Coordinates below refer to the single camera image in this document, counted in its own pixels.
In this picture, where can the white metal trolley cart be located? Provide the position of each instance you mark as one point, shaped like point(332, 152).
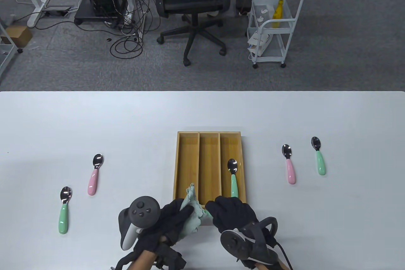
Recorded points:
point(269, 59)

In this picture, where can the white printed bag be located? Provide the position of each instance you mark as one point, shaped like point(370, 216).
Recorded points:
point(258, 42)

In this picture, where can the person's left forearm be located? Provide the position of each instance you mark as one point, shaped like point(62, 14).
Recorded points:
point(142, 260)

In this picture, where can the black mesh office chair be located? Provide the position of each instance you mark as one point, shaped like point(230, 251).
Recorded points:
point(193, 32)

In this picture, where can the person's right hand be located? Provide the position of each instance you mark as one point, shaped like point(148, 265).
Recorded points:
point(232, 213)

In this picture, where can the small white items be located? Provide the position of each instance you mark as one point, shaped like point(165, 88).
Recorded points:
point(262, 15)

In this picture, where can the green fish scale cleaning cloth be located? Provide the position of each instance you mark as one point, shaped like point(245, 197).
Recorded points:
point(191, 229)

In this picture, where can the wooden three-compartment tray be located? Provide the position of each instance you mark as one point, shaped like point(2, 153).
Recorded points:
point(208, 162)

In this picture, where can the black computer stand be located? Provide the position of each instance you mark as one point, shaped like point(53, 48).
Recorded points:
point(95, 19)

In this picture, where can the white metal rack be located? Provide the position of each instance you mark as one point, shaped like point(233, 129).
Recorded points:
point(6, 50)

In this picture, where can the black hand controller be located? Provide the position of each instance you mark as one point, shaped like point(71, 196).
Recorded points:
point(145, 211)
point(234, 244)

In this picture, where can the brown cardboard box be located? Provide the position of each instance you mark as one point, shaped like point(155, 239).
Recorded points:
point(17, 35)

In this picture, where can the black floor socket box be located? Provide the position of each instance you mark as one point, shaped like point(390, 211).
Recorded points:
point(57, 11)

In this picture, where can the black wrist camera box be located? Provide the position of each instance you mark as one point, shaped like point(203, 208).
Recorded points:
point(172, 259)

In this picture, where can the person's left hand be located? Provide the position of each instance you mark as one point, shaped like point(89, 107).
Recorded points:
point(172, 219)

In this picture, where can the person's right forearm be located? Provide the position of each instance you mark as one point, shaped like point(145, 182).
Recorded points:
point(265, 266)

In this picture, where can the yellow bottle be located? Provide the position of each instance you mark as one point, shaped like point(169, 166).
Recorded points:
point(277, 13)

